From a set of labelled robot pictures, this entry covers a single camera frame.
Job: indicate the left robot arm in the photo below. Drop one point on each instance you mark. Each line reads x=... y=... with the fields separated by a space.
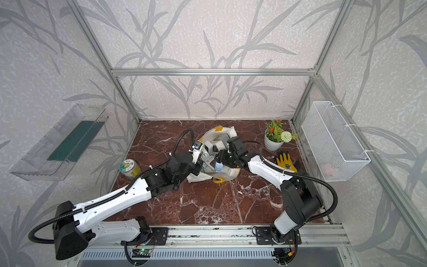
x=71 y=230

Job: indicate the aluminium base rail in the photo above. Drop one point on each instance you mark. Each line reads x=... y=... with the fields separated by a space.
x=109 y=234

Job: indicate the white cube digital clock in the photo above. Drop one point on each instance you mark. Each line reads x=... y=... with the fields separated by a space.
x=218 y=145

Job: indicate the white canvas tote bag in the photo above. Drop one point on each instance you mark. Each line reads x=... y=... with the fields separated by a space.
x=207 y=153

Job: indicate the potted artificial flower plant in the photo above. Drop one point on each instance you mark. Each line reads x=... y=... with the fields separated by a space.
x=276 y=136

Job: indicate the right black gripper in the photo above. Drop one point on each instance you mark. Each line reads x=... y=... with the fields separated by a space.
x=221 y=156

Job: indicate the white flat digital clock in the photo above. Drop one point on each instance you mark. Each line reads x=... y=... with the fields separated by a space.
x=208 y=147

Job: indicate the yellow work glove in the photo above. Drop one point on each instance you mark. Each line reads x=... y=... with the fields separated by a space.
x=283 y=160

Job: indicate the clear plastic wall shelf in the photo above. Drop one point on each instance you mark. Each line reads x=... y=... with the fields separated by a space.
x=55 y=155

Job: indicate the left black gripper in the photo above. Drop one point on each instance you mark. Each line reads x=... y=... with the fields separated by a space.
x=198 y=168

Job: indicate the grey blue square clock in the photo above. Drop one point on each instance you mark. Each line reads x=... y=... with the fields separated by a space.
x=224 y=138

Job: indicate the white wire mesh basket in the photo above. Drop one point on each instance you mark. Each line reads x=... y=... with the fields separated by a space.
x=336 y=149

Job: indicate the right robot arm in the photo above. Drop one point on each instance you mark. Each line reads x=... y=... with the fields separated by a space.
x=300 y=197

